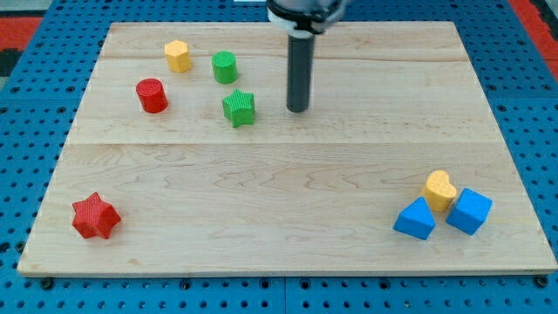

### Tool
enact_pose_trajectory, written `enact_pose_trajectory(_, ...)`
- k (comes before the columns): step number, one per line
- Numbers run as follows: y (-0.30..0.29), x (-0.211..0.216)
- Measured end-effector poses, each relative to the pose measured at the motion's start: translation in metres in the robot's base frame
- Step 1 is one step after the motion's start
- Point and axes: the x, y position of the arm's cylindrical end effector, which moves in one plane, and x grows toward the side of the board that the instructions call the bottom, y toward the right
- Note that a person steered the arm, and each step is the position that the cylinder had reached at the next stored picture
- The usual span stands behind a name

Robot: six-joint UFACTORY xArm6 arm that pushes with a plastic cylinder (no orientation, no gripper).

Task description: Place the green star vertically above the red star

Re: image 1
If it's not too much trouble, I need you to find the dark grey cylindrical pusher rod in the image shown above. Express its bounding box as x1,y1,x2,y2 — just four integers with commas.
287,36,315,113

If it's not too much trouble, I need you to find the green star block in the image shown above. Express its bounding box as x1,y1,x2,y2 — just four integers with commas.
221,89,255,128

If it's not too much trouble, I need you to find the red star block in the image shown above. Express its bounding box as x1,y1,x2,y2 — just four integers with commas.
71,192,121,239

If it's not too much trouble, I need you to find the green cylinder block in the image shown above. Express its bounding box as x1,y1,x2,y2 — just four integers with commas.
212,51,238,84

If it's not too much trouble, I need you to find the yellow hexagon block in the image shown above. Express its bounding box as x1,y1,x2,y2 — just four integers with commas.
164,40,192,73

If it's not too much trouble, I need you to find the wooden board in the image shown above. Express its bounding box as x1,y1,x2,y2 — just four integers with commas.
17,22,557,278

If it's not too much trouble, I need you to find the red cylinder block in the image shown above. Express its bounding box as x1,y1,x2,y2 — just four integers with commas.
135,78,168,113

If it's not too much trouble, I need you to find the yellow heart block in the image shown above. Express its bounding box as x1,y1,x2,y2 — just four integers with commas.
421,169,457,212

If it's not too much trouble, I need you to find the blue triangle block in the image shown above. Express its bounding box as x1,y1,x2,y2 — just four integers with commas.
393,196,436,240

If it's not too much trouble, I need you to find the blue cube block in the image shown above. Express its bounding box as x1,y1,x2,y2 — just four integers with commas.
446,188,493,236

